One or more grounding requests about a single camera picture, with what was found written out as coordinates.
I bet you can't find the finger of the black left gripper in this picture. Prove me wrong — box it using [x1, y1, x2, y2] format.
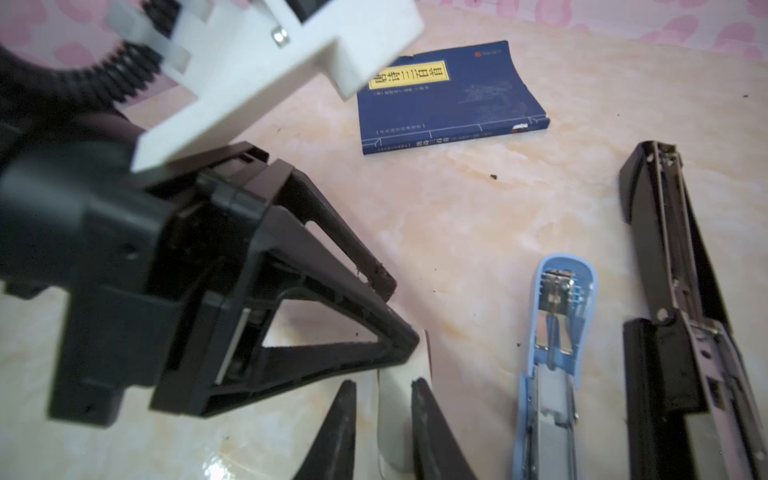
[277, 164, 397, 302]
[150, 239, 419, 417]

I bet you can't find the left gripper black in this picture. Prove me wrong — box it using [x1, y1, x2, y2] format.
[1, 113, 282, 427]

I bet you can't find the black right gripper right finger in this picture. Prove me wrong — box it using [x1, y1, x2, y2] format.
[411, 378, 476, 480]

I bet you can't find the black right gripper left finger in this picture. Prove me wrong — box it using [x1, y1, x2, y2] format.
[294, 380, 357, 480]

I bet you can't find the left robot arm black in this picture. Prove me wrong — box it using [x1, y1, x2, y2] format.
[1, 1, 424, 427]

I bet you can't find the blue book yellow label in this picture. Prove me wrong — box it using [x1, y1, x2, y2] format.
[357, 41, 550, 155]

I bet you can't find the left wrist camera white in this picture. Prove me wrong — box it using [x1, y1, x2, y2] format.
[106, 1, 424, 173]

